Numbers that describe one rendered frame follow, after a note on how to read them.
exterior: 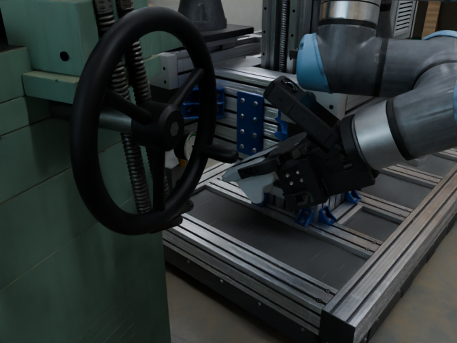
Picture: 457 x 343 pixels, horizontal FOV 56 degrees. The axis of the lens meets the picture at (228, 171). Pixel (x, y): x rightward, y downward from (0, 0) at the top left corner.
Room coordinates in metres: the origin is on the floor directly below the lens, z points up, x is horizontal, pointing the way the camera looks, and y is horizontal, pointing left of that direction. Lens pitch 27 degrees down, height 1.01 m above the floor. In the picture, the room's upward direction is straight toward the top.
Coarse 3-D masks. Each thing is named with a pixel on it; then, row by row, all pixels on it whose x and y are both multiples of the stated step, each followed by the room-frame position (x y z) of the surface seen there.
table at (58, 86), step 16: (160, 32) 0.84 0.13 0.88; (0, 48) 0.57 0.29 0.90; (16, 48) 0.57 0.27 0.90; (160, 48) 0.84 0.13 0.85; (0, 64) 0.54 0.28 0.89; (16, 64) 0.56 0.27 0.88; (144, 64) 0.64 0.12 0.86; (0, 80) 0.53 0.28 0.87; (16, 80) 0.55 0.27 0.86; (32, 80) 0.55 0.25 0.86; (48, 80) 0.53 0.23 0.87; (64, 80) 0.52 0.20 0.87; (128, 80) 0.60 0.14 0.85; (0, 96) 0.53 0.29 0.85; (16, 96) 0.55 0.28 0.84; (32, 96) 0.55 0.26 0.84; (48, 96) 0.54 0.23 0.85; (64, 96) 0.52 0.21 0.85
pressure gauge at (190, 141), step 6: (186, 132) 0.81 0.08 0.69; (192, 132) 0.81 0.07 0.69; (186, 138) 0.79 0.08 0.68; (192, 138) 0.81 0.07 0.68; (180, 144) 0.79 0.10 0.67; (186, 144) 0.78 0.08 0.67; (192, 144) 0.81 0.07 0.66; (174, 150) 0.79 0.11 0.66; (180, 150) 0.79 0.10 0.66; (186, 150) 0.79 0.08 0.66; (180, 156) 0.79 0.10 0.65; (186, 156) 0.78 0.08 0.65; (180, 162) 0.81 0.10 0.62
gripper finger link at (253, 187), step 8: (256, 160) 0.53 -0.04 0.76; (232, 168) 0.55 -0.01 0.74; (224, 176) 0.56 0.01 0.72; (232, 176) 0.54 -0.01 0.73; (256, 176) 0.52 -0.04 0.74; (264, 176) 0.52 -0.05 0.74; (272, 176) 0.51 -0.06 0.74; (240, 184) 0.54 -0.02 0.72; (248, 184) 0.53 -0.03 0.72; (256, 184) 0.52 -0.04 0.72; (264, 184) 0.52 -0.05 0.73; (248, 192) 0.53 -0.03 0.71; (256, 192) 0.52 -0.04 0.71; (256, 200) 0.52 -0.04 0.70
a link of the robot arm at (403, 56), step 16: (448, 32) 0.57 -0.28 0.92; (400, 48) 0.54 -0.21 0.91; (416, 48) 0.53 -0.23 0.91; (432, 48) 0.53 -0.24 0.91; (448, 48) 0.52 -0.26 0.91; (400, 64) 0.52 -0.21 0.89; (416, 64) 0.52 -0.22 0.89; (432, 64) 0.50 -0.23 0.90; (384, 80) 0.53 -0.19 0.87; (400, 80) 0.52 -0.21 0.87; (416, 80) 0.51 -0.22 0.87; (384, 96) 0.54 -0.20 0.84
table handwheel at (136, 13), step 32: (128, 32) 0.47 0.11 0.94; (192, 32) 0.58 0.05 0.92; (96, 64) 0.43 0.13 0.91; (96, 96) 0.42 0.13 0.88; (96, 128) 0.41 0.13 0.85; (128, 128) 0.53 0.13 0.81; (160, 128) 0.49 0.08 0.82; (96, 160) 0.40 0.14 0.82; (160, 160) 0.51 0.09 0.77; (192, 160) 0.60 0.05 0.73; (96, 192) 0.40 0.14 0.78; (160, 192) 0.51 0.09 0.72; (192, 192) 0.57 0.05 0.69; (128, 224) 0.44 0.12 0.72; (160, 224) 0.49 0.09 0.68
